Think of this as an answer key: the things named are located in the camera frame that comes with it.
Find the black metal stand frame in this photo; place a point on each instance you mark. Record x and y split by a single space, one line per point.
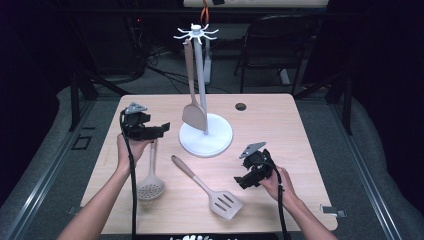
74 100
348 106

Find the white utensil rack with hooks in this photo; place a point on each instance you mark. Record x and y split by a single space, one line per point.
213 140

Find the black board with white print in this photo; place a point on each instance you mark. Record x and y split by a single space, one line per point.
160 237

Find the person's right hand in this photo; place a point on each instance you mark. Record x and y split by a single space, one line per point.
281 188

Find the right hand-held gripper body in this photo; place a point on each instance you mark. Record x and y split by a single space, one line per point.
260 165

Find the white tube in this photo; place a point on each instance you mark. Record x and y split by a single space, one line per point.
285 77

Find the aluminium floor rail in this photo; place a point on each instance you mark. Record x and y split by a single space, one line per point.
43 180
366 180

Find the grey metal table bracket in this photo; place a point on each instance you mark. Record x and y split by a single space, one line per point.
330 210
74 210

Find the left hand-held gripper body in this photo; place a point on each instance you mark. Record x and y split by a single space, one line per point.
133 128

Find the black folding chair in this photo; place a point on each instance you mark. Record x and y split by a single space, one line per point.
276 33

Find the person's left hand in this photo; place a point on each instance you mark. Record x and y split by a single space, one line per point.
131 153

